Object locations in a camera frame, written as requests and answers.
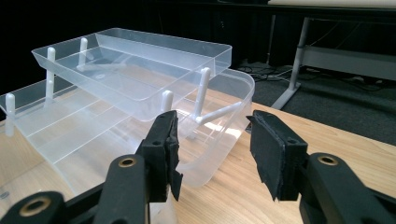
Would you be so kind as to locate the white metal desk frame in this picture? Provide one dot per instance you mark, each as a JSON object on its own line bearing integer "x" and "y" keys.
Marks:
{"x": 342, "y": 60}

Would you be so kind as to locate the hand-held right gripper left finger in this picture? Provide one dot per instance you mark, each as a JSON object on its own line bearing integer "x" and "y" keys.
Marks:
{"x": 160, "y": 149}

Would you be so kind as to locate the clear plastic storage box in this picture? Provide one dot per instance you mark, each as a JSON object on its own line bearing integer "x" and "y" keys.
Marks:
{"x": 93, "y": 130}

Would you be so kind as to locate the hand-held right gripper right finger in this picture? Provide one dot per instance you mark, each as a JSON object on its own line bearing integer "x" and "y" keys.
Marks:
{"x": 277, "y": 155}

